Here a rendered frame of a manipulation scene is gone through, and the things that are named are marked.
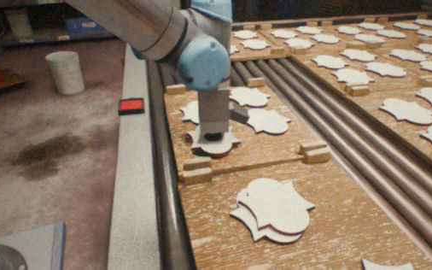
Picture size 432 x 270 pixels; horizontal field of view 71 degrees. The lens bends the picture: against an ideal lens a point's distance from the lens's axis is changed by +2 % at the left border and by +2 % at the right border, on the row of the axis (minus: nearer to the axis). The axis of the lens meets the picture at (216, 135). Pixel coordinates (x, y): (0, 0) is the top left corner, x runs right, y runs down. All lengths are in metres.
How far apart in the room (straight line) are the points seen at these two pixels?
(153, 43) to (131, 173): 0.37
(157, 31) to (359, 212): 0.46
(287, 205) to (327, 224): 0.07
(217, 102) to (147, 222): 0.27
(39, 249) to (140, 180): 0.21
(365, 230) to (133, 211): 0.41
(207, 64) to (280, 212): 0.28
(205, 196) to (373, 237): 0.29
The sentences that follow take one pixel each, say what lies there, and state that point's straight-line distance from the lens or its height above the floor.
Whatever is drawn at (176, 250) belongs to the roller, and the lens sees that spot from 0.53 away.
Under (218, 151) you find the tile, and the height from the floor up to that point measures 0.96.
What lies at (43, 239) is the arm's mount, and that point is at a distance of 0.66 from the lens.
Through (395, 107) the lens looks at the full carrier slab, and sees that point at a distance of 1.00.
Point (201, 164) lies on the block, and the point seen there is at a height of 0.95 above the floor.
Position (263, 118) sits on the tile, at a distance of 0.82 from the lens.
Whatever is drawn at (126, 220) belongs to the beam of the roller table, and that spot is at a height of 0.91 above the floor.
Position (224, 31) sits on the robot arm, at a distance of 0.59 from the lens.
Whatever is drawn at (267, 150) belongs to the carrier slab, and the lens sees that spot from 0.71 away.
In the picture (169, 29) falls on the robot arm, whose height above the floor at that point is 1.26.
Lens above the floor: 1.35
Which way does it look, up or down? 33 degrees down
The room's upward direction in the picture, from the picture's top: straight up
